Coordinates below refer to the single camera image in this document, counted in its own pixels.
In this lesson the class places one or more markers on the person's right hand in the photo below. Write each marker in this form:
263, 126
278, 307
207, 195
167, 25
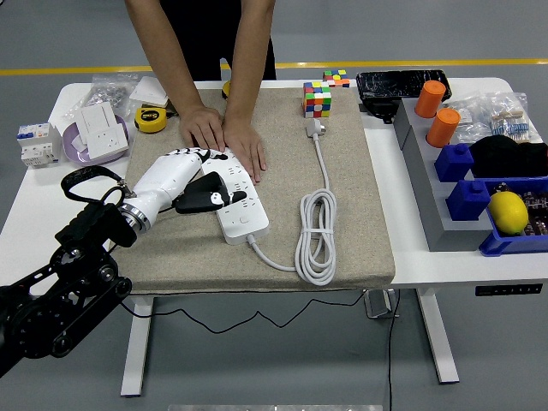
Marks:
203, 128

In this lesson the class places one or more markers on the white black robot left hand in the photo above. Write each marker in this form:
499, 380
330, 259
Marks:
167, 177

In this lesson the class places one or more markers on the person's left hand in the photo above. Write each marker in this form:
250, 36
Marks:
246, 143

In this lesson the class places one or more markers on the black power adapter plug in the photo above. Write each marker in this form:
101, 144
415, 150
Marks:
210, 182

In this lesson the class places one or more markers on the white power strip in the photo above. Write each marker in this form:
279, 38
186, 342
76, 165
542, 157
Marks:
242, 222

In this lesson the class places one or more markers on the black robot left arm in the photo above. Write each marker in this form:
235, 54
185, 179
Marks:
55, 295

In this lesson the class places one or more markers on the person's right forearm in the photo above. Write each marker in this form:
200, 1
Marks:
164, 55

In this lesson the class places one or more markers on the person's left forearm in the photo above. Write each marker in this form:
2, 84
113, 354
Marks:
252, 55

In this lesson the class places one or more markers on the yellow black tape measure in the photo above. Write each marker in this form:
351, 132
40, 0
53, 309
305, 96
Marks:
226, 89

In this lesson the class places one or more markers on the round yellow tape measure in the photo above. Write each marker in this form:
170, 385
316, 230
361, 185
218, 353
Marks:
150, 120

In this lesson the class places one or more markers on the large colourful puzzle cube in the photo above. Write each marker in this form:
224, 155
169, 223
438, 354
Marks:
317, 100

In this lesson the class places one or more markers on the grey-brown fabric mat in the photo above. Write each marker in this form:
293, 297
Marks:
192, 265

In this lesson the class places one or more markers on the person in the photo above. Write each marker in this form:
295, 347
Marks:
214, 34

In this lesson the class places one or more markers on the purple bowl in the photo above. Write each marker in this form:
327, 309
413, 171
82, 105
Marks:
73, 150

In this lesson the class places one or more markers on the clear bag of screws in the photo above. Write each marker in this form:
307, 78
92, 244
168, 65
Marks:
107, 92

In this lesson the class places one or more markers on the small colourful puzzle cube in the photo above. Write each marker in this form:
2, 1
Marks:
336, 78

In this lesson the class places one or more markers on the white circuit breaker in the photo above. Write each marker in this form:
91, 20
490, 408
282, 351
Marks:
38, 143

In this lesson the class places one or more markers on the black charger block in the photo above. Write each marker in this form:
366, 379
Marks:
379, 109

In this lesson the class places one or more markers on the black plastic tray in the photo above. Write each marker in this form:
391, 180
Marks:
398, 83

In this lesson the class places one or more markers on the white table leg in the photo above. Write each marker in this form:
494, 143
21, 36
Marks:
137, 342
438, 342

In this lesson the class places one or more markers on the orange cylinder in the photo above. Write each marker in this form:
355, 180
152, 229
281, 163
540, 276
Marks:
429, 100
442, 128

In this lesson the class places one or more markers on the grey stepped block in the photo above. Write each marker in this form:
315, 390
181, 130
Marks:
432, 205

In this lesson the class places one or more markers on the blue plastic block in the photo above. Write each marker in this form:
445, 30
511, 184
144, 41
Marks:
454, 162
467, 201

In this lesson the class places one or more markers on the silver box under table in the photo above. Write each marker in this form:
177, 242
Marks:
379, 305

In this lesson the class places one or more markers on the clear bag of small parts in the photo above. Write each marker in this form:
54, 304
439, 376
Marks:
466, 115

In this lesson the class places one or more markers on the black cloth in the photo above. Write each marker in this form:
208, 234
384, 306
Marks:
501, 156

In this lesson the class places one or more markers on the clear bag of resistors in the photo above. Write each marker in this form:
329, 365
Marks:
514, 117

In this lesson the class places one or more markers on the yellow lemon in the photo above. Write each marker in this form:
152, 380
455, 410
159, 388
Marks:
508, 212

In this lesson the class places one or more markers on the blue plastic bin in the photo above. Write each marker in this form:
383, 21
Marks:
505, 246

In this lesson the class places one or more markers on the dark circuit boards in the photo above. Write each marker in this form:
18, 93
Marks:
537, 205

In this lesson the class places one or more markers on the black table control panel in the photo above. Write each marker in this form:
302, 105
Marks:
509, 290

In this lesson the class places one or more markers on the white wall switch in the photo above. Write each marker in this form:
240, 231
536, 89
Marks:
150, 90

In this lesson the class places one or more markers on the white wall socket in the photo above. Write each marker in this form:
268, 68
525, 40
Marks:
107, 141

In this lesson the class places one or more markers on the white switch panel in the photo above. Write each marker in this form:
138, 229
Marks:
98, 117

